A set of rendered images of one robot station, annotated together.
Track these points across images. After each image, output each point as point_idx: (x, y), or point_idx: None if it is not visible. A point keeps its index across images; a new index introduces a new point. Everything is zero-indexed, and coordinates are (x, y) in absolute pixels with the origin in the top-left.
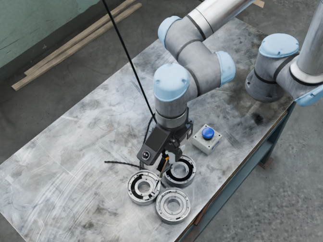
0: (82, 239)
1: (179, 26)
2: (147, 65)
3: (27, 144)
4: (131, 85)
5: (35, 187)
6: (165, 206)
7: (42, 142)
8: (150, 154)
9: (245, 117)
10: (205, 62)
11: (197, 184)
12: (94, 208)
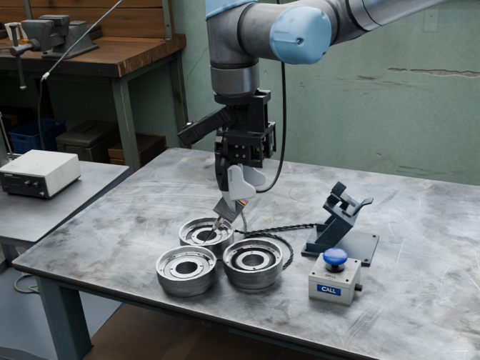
0: (121, 221)
1: None
2: (445, 195)
3: None
4: (388, 193)
5: (180, 175)
6: (181, 260)
7: None
8: (189, 125)
9: (438, 330)
10: (281, 4)
11: (243, 296)
12: (166, 217)
